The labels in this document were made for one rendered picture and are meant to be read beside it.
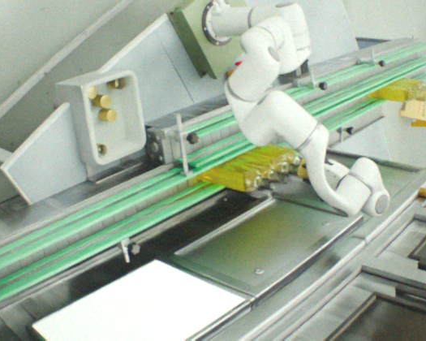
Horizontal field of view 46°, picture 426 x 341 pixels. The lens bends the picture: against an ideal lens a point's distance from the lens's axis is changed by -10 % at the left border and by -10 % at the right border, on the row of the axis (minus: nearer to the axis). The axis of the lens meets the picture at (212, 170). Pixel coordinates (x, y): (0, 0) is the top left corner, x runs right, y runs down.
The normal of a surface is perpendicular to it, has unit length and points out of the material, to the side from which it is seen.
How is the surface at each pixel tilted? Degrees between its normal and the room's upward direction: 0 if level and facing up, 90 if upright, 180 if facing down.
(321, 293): 90
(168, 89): 0
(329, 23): 0
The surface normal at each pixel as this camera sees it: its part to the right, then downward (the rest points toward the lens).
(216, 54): 0.73, 0.15
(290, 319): -0.12, -0.93
